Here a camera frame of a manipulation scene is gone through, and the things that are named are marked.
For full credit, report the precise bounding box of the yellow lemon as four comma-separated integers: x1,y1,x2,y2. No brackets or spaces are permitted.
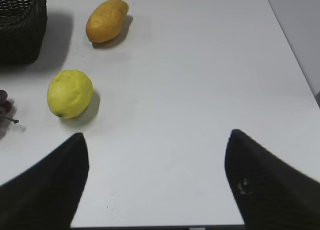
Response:
47,70,94,119

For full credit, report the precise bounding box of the black woven wicker basket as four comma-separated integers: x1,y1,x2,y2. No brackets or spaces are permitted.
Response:
0,0,48,65

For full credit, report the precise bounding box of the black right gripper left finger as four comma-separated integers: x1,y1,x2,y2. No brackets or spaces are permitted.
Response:
0,133,89,229

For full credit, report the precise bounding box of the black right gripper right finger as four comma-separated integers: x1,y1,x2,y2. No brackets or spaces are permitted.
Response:
224,129,320,229

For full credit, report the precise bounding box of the orange yellow mango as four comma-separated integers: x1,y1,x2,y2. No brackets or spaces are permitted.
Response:
85,0,129,43

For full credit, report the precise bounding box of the dark red grape bunch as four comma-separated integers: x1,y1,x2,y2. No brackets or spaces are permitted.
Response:
0,89,19,124

